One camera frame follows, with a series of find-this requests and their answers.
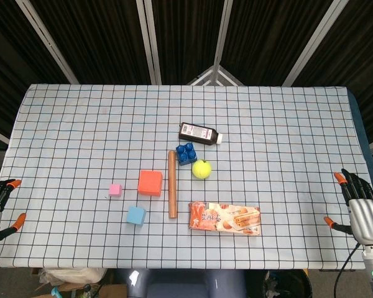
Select white partition base foot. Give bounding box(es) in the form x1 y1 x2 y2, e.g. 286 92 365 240
186 64 245 87

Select white double partition post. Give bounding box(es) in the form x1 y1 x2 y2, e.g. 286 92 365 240
136 0 162 84

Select black right hand cable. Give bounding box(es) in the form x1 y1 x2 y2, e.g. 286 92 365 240
337 243 361 298

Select white plastic bag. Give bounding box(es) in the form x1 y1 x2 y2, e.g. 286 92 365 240
39 267 108 285

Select blue studded toy brick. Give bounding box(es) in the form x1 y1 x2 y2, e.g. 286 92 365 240
175 142 197 166

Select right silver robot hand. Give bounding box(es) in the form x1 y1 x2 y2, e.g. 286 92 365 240
323 168 373 246

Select brown cardboard box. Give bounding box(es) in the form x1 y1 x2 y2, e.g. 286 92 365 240
34 281 128 298

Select black trash bin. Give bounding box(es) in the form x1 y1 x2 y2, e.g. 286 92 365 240
247 269 313 298

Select brown bottle white cap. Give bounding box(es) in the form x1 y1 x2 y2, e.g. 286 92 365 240
178 122 223 147

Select medium blue foam cube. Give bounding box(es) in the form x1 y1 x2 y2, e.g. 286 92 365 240
126 205 147 225

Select white aluminium partition post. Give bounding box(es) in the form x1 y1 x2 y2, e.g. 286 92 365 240
282 0 351 87
213 0 236 68
14 0 79 84

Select orange egg roll box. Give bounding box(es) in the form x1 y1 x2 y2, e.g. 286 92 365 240
188 201 262 237

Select brown wooden rod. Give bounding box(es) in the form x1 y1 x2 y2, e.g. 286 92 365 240
168 150 178 219

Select yellow tennis ball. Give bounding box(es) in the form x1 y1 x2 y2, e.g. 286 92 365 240
191 159 213 180

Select large orange foam cube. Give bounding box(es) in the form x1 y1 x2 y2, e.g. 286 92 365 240
137 169 164 197

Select blue-grey robot torso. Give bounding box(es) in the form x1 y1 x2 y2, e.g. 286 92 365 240
114 268 248 298

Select light checkered tablecloth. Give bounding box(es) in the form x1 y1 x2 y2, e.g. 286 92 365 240
0 83 373 270

